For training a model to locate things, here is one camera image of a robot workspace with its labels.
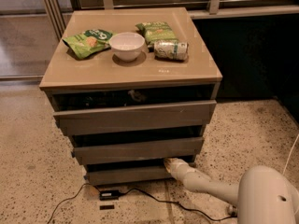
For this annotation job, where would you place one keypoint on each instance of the grey drawer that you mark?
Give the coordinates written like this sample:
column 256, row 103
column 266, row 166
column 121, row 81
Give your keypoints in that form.
column 135, row 118
column 142, row 151
column 127, row 175

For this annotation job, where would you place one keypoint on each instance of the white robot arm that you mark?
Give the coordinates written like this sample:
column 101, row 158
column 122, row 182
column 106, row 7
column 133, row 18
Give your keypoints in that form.
column 262, row 196

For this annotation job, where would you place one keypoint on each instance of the green chip bag left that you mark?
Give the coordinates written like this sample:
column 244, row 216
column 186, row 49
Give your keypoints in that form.
column 88, row 42

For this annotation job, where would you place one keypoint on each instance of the black power adapter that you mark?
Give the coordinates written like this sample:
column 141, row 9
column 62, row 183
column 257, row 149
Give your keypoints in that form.
column 107, row 195

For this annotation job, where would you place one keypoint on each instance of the grey bottom drawer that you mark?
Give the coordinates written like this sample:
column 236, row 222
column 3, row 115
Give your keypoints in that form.
column 127, row 175

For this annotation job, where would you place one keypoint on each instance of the grey middle drawer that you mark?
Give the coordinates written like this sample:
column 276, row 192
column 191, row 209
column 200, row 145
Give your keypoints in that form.
column 142, row 151

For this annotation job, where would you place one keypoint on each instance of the green white soda can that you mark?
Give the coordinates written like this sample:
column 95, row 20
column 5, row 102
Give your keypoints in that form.
column 172, row 50

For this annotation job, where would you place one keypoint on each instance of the green chip bag right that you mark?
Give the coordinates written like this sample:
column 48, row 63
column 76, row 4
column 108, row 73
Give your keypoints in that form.
column 155, row 31

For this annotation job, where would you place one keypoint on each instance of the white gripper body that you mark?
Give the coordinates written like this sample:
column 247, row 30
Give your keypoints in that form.
column 177, row 167

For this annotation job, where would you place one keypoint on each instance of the green chip bag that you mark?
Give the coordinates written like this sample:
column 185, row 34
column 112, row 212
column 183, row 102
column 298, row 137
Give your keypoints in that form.
column 155, row 31
column 88, row 42

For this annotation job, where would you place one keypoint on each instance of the white ceramic bowl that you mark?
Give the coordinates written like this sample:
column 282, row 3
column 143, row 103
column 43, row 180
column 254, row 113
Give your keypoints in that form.
column 126, row 47

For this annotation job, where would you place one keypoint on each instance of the black power strip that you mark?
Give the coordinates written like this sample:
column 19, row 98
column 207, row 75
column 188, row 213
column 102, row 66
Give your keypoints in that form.
column 231, row 210

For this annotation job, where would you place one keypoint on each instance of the grey top drawer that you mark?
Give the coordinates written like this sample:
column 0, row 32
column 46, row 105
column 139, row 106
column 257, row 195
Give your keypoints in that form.
column 135, row 118

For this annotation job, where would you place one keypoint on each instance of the small black floor tag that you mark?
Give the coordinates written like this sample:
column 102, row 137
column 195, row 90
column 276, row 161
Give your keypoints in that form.
column 107, row 207

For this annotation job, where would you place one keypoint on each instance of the grey three-drawer cabinet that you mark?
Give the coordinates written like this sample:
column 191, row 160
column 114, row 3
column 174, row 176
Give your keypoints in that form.
column 100, row 82

